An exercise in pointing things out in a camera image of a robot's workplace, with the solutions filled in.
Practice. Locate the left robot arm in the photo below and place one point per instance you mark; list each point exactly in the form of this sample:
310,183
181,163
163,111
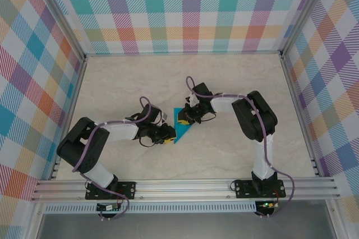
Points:
123,132

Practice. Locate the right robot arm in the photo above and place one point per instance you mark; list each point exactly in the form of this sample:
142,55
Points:
224,104

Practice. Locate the small circuit board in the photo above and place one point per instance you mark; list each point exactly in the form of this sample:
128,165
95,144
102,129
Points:
108,207
267,204

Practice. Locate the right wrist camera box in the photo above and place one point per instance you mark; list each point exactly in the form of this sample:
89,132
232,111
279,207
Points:
191,100

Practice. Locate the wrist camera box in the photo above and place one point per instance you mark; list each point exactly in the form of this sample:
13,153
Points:
164,115
191,100

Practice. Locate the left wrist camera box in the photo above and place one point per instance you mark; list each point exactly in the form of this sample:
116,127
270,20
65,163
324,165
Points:
164,115

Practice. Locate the wide aluminium frame rail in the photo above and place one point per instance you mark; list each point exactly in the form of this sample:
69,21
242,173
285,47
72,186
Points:
182,190

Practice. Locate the thin aluminium frame rail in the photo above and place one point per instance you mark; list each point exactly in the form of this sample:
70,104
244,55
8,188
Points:
182,53
300,115
69,115

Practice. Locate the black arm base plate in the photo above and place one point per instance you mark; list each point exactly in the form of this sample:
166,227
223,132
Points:
242,192
127,190

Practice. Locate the aluminium frame post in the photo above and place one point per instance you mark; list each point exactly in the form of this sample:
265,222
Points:
59,11
305,11

